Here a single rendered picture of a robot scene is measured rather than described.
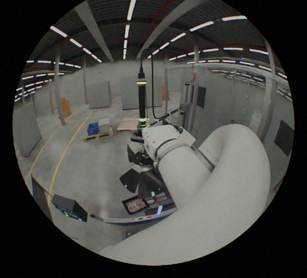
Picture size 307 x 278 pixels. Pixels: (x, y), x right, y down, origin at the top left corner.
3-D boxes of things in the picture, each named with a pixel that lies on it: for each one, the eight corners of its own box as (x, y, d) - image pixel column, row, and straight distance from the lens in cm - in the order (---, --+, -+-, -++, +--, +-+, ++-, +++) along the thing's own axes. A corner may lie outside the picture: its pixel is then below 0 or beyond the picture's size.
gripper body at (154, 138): (151, 170, 24) (141, 143, 32) (187, 159, 28) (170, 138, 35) (150, 146, 19) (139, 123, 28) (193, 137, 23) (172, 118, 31)
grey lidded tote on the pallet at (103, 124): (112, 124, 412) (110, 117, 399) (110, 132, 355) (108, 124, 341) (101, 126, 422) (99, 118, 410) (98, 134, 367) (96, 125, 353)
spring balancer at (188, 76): (183, 82, 119) (180, 82, 112) (183, 69, 120) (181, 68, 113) (196, 84, 114) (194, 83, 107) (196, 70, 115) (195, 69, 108)
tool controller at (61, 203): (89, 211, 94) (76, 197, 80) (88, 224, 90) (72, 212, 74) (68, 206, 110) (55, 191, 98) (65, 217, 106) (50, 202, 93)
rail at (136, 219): (189, 202, 113) (192, 200, 106) (191, 205, 113) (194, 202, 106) (103, 219, 114) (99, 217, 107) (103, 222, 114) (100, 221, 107)
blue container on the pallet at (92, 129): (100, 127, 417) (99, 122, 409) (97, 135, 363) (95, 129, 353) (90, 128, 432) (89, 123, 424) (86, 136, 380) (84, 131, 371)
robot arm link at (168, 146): (155, 177, 24) (152, 168, 25) (188, 166, 27) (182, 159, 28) (156, 151, 17) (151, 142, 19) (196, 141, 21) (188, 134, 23)
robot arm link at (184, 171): (183, 135, 18) (149, 168, 20) (235, 192, 13) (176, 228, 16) (200, 150, 24) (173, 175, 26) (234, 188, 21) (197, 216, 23)
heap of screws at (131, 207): (140, 196, 107) (140, 195, 103) (148, 207, 103) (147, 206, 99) (124, 203, 108) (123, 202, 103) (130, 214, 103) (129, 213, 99)
